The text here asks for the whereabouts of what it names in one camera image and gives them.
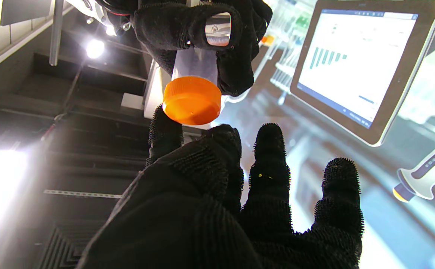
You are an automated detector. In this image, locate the orange tube cap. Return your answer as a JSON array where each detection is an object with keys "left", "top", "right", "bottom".
[{"left": 162, "top": 76, "right": 222, "bottom": 126}]

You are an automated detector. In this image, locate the black square ceiling vent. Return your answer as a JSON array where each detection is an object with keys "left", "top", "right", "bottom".
[{"left": 38, "top": 220, "right": 108, "bottom": 269}]

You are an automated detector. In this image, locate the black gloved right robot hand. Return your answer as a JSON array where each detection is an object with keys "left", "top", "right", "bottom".
[{"left": 130, "top": 0, "right": 273, "bottom": 97}]

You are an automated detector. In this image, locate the grey perforated metal strip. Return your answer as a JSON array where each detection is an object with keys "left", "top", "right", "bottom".
[{"left": 43, "top": 189, "right": 123, "bottom": 199}]

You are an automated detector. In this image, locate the clear plastic test tube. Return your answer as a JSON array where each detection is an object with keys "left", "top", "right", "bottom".
[{"left": 172, "top": 47, "right": 219, "bottom": 86}]

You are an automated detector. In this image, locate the grey metal post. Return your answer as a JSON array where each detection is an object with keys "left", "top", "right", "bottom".
[{"left": 49, "top": 0, "right": 65, "bottom": 67}]

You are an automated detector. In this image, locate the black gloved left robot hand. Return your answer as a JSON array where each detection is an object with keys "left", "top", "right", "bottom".
[{"left": 75, "top": 104, "right": 364, "bottom": 269}]

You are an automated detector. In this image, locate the grey flat hanging panel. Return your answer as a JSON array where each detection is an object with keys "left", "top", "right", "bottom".
[{"left": 0, "top": 0, "right": 53, "bottom": 27}]

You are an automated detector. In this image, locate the bright ceiling spotlight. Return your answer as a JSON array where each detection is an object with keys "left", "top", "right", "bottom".
[{"left": 86, "top": 39, "right": 106, "bottom": 59}]

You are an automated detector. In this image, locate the printed laboratory backdrop poster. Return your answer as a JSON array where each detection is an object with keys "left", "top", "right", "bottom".
[{"left": 210, "top": 0, "right": 435, "bottom": 269}]

